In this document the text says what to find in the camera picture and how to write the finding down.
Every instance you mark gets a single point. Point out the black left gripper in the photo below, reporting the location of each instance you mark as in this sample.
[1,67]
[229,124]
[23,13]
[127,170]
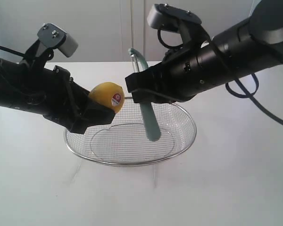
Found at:
[70,106]

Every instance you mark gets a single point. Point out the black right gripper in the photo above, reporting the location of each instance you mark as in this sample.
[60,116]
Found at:
[175,80]

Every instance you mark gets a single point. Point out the yellow lemon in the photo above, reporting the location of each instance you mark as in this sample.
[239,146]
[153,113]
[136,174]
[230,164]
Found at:
[109,95]

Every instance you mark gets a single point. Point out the teal handled peeler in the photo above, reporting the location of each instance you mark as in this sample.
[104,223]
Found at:
[151,126]

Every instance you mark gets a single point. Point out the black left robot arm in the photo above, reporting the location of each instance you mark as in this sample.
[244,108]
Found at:
[24,89]

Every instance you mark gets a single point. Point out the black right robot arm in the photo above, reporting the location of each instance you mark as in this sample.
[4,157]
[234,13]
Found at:
[252,45]

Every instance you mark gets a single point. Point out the white cabinet doors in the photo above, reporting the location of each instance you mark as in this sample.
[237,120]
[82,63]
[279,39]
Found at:
[106,29]

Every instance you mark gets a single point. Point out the oval wire mesh basket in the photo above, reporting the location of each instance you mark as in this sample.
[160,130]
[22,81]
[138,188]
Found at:
[124,142]

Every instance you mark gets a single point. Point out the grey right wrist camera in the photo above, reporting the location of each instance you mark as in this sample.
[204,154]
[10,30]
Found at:
[166,17]

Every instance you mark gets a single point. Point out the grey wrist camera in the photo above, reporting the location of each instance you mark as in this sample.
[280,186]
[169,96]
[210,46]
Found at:
[54,37]
[166,17]

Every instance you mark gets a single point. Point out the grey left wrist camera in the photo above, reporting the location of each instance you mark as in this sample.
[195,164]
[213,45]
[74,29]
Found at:
[54,37]

